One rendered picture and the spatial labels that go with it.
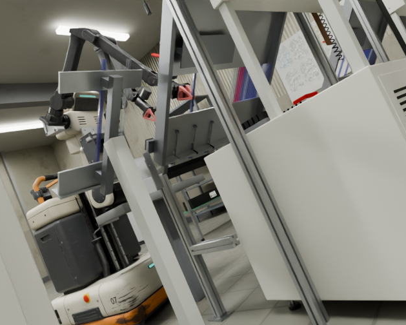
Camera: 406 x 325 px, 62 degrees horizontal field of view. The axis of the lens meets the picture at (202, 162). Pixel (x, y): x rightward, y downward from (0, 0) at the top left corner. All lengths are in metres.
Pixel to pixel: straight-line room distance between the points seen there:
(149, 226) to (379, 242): 0.72
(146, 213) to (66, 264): 0.93
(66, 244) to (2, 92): 4.48
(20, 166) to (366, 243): 9.12
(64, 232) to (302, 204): 1.39
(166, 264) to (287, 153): 0.57
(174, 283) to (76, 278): 0.89
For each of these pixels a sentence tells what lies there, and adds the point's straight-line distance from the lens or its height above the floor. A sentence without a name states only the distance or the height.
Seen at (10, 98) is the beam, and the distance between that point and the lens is 6.23.
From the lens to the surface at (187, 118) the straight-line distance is 1.51.
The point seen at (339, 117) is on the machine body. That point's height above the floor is 0.54.
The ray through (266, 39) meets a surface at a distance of 1.77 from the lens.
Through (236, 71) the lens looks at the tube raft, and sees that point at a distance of 1.67.
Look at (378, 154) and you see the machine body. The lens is 0.89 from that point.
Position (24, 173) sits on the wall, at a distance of 9.61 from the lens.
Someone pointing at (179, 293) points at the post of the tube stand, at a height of 0.22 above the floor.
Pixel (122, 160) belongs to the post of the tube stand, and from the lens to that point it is 1.24.
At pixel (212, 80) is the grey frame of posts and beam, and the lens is 1.08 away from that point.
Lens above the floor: 0.52
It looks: 4 degrees up
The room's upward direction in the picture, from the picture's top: 24 degrees counter-clockwise
